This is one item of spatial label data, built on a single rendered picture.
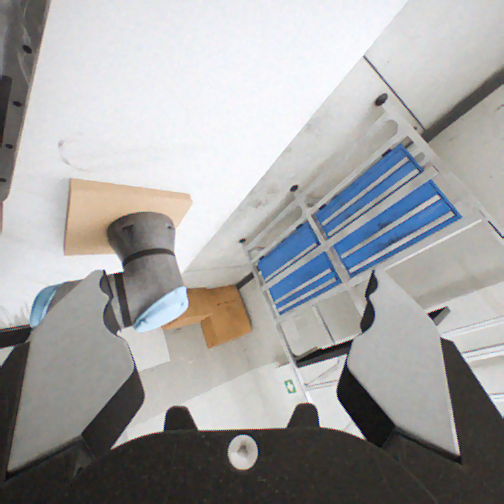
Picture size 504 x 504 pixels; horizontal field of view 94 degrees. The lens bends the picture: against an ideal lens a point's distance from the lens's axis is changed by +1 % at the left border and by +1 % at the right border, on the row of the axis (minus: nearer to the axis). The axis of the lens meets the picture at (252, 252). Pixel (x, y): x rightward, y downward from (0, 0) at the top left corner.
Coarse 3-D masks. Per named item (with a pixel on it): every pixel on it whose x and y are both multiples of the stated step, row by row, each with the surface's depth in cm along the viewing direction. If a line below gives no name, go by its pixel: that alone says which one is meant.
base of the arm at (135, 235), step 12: (132, 216) 52; (144, 216) 52; (156, 216) 54; (108, 228) 53; (120, 228) 51; (132, 228) 51; (144, 228) 52; (156, 228) 53; (168, 228) 58; (108, 240) 54; (120, 240) 51; (132, 240) 51; (144, 240) 51; (156, 240) 53; (168, 240) 55; (120, 252) 52; (132, 252) 51; (144, 252) 50; (156, 252) 51; (168, 252) 54
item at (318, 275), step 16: (304, 224) 200; (288, 240) 213; (304, 240) 200; (272, 256) 227; (288, 256) 213; (320, 256) 190; (272, 272) 228; (304, 272) 201; (320, 272) 190; (336, 272) 181; (272, 288) 229; (288, 288) 215; (304, 288) 202; (320, 288) 189; (288, 304) 214
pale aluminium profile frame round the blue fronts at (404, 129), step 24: (384, 96) 149; (384, 120) 150; (360, 144) 163; (384, 144) 150; (336, 168) 178; (360, 168) 162; (432, 168) 131; (336, 192) 175; (408, 192) 140; (312, 216) 194; (480, 216) 119; (240, 240) 256; (336, 240) 175; (336, 264) 177; (264, 288) 231; (360, 312) 165; (312, 384) 212; (336, 384) 181
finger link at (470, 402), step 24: (456, 360) 7; (456, 384) 6; (480, 384) 7; (456, 408) 6; (480, 408) 6; (456, 432) 5; (480, 432) 5; (408, 456) 5; (432, 456) 5; (480, 456) 5; (432, 480) 5; (456, 480) 5; (480, 480) 5
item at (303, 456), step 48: (192, 432) 5; (240, 432) 5; (288, 432) 5; (336, 432) 5; (96, 480) 4; (144, 480) 4; (192, 480) 4; (240, 480) 4; (288, 480) 4; (336, 480) 4; (384, 480) 4
